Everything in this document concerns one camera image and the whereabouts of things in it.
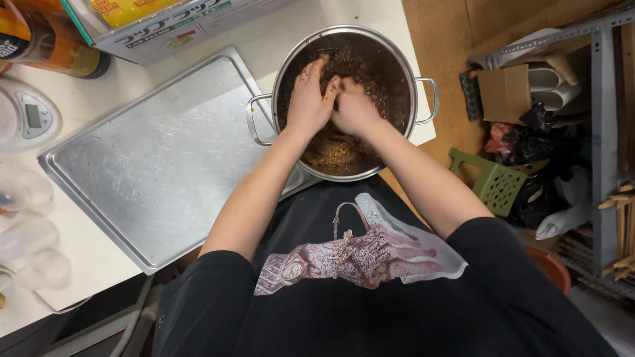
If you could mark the person's right hand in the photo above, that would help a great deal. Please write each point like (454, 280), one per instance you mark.
(354, 111)

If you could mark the person's left hand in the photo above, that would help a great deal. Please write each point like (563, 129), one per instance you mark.
(307, 106)

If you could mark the brown minced meat mixture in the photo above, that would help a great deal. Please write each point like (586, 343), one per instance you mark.
(347, 134)

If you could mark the stainless steel stock pot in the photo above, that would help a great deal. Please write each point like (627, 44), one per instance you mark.
(347, 99)

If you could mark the brown cardboard box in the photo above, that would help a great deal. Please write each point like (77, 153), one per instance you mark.
(503, 94)

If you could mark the green perforated plastic stool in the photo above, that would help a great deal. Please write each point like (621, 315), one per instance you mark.
(488, 183)

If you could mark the aluminium baking tray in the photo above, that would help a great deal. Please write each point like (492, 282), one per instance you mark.
(158, 163)

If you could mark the cardboard box of plastic wrap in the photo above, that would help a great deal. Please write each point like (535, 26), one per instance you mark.
(163, 27)

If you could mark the person's black printed t-shirt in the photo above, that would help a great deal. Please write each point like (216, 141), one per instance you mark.
(377, 287)

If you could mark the black plastic bags heap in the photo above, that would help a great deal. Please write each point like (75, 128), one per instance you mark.
(538, 158)

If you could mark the white plastic pipes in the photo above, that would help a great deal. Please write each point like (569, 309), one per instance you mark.
(550, 87)

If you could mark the white plastic bag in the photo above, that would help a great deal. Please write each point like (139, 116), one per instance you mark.
(565, 208)

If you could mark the grey metal storage rack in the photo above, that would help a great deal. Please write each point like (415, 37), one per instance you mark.
(603, 144)

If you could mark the orange plastic basin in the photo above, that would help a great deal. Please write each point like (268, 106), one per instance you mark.
(550, 267)

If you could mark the orange label sauce bottle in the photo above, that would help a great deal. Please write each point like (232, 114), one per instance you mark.
(47, 42)

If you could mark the white digital kitchen scale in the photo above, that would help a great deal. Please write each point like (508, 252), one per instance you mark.
(27, 115)

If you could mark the clear plastic gloves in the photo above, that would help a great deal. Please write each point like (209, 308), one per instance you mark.
(29, 233)

